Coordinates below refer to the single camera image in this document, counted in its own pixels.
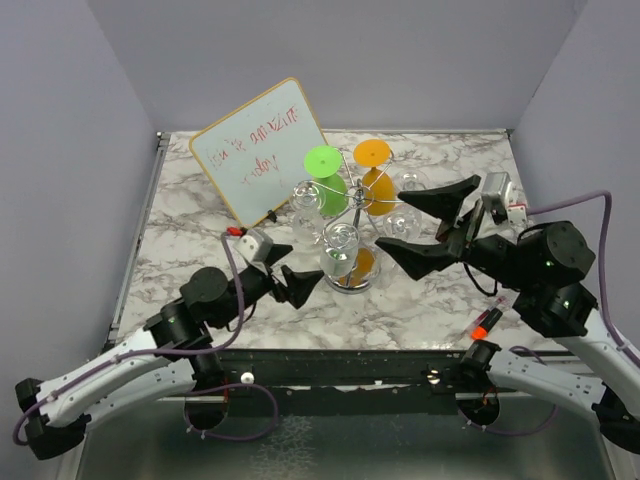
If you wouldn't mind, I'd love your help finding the red pen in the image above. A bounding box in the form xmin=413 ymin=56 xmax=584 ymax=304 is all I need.
xmin=463 ymin=296 xmax=507 ymax=334

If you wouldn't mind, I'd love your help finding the clear tumbler glass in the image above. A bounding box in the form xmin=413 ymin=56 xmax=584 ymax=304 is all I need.
xmin=394 ymin=169 xmax=429 ymax=192

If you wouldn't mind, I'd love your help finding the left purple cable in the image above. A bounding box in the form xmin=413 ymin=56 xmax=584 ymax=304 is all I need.
xmin=12 ymin=234 xmax=246 ymax=445

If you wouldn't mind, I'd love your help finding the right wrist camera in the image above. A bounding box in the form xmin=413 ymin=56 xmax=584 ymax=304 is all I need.
xmin=481 ymin=172 xmax=527 ymax=227

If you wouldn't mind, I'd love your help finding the orange plastic cup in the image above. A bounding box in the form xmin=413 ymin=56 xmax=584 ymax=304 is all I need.
xmin=353 ymin=139 xmax=395 ymax=217

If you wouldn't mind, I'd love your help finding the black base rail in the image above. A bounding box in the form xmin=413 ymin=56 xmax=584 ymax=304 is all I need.
xmin=159 ymin=347 xmax=576 ymax=416

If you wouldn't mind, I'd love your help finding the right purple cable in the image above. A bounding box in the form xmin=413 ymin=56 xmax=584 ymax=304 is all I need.
xmin=524 ymin=190 xmax=640 ymax=366

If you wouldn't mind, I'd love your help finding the orange black marker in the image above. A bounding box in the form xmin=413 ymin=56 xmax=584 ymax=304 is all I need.
xmin=471 ymin=308 xmax=503 ymax=340

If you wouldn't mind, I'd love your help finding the green plastic goblet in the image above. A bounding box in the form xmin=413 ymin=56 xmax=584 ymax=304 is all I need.
xmin=304 ymin=145 xmax=348 ymax=217

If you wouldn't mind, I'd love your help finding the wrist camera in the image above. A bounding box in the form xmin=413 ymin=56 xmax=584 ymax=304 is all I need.
xmin=481 ymin=172 xmax=527 ymax=227
xmin=233 ymin=228 xmax=274 ymax=274

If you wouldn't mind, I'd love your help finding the purple cable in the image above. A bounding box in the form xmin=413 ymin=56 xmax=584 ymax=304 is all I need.
xmin=524 ymin=190 xmax=640 ymax=366
xmin=12 ymin=234 xmax=246 ymax=445

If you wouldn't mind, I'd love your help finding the clear wine glass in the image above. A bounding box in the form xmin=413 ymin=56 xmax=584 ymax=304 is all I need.
xmin=383 ymin=209 xmax=422 ymax=241
xmin=289 ymin=181 xmax=325 ymax=244

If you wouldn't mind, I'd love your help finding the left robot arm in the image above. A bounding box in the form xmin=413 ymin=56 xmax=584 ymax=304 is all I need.
xmin=12 ymin=244 xmax=324 ymax=460

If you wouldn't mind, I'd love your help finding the chrome wine glass rack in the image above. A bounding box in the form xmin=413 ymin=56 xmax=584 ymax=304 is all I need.
xmin=290 ymin=139 xmax=426 ymax=294

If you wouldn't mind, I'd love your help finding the small whiteboard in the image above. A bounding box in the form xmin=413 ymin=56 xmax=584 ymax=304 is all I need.
xmin=189 ymin=78 xmax=326 ymax=228

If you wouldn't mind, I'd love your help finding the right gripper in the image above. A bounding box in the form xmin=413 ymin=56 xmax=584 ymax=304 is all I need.
xmin=376 ymin=173 xmax=534 ymax=291

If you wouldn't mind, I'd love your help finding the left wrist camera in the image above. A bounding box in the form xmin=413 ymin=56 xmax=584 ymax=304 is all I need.
xmin=233 ymin=228 xmax=274 ymax=274

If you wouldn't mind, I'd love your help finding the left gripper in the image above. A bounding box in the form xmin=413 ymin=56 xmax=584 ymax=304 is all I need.
xmin=214 ymin=244 xmax=324 ymax=330

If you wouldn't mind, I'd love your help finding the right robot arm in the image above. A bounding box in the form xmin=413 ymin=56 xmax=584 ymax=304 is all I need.
xmin=377 ymin=173 xmax=639 ymax=453

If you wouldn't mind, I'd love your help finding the small clear orange cup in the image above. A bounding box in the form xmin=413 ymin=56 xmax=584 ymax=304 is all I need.
xmin=320 ymin=223 xmax=360 ymax=277

